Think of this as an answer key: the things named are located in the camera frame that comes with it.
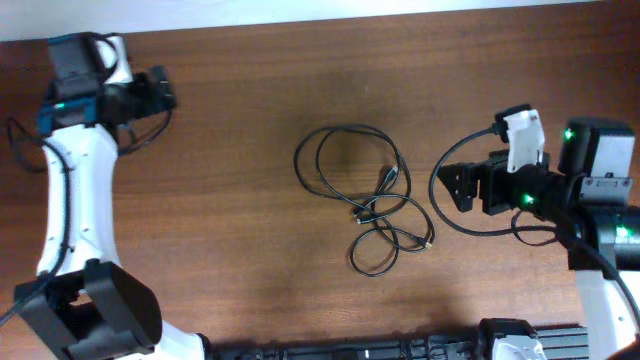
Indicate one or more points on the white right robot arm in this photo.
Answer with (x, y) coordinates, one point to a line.
(587, 201)

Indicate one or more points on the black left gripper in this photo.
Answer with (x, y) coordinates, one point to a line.
(151, 104)

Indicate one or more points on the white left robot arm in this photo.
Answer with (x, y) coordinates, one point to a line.
(82, 304)

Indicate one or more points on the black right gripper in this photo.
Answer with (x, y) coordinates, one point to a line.
(485, 187)

